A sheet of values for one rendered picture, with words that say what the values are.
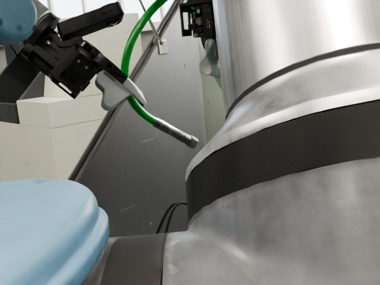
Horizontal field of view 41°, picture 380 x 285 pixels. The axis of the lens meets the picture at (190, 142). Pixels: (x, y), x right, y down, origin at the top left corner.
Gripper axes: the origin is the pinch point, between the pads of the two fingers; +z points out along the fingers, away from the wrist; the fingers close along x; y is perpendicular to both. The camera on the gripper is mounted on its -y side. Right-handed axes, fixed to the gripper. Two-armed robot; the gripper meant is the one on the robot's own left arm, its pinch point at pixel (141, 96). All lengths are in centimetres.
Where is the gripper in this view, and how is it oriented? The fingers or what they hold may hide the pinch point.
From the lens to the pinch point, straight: 88.3
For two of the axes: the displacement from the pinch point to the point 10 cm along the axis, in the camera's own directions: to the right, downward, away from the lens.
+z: 7.7, 6.2, 1.5
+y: -6.0, 7.8, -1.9
